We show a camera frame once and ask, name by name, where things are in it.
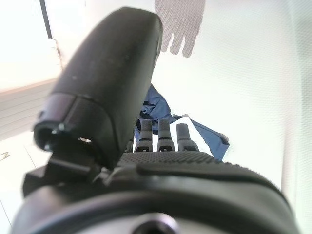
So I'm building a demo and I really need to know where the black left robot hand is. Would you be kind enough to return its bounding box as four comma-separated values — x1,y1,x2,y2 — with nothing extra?
11,6,301,234

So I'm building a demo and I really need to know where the blue garment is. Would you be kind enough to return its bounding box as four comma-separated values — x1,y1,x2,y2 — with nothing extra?
133,84,231,162

